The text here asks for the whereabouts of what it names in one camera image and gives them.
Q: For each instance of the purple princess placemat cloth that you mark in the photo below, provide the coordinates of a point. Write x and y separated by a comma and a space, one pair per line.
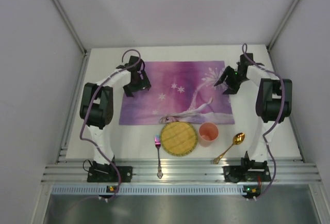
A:
184, 91

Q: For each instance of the gold spoon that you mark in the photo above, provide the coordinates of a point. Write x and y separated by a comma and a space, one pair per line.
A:
237, 140

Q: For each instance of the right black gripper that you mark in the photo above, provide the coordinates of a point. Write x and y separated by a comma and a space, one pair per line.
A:
229, 80

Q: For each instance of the round woven bamboo plate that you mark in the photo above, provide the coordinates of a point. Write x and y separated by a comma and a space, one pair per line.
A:
178, 138

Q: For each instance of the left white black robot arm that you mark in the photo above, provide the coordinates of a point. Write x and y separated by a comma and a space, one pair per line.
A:
97, 105

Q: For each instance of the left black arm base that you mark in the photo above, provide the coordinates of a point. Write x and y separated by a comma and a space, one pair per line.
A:
108, 174

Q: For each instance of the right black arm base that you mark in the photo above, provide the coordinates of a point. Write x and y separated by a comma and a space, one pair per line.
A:
236, 174

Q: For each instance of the pink plastic cup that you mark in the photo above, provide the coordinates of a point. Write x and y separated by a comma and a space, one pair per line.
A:
208, 133

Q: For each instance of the perforated white cable duct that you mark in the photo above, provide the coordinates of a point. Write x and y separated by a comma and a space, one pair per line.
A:
153, 190

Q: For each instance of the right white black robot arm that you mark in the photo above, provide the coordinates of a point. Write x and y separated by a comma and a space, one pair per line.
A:
273, 101

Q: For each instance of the iridescent rainbow fork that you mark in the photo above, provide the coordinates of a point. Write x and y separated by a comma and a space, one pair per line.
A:
158, 146

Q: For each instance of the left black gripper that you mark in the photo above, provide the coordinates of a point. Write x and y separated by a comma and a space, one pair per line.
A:
137, 87

